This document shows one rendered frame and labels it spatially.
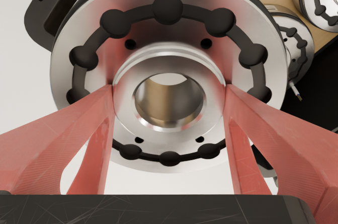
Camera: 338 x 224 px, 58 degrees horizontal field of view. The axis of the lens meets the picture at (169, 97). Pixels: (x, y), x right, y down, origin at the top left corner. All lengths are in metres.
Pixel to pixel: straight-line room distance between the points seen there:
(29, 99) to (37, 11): 0.38
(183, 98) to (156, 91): 0.02
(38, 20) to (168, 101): 0.13
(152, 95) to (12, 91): 0.47
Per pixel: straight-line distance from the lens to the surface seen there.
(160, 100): 0.15
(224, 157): 0.16
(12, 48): 0.56
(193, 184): 0.75
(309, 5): 0.34
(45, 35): 0.26
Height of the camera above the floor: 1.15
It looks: 53 degrees down
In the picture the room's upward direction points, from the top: 177 degrees clockwise
